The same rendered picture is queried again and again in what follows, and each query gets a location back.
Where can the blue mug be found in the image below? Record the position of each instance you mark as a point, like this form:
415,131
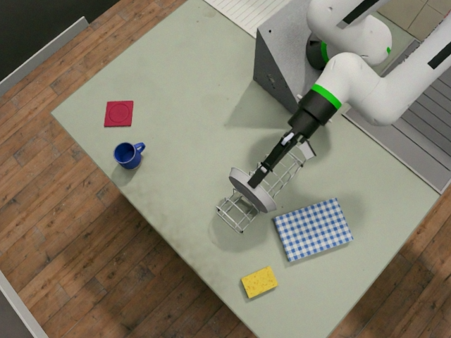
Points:
127,155

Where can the white ribbed draining mat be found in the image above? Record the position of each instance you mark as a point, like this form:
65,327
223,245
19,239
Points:
247,14

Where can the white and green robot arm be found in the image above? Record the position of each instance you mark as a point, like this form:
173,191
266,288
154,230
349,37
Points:
356,41

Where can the cream tiled wall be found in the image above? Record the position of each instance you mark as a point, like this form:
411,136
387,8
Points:
417,17

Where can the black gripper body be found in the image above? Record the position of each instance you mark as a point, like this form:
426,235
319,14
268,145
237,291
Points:
302,124

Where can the yellow sponge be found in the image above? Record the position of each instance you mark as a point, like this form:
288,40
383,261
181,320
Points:
259,282

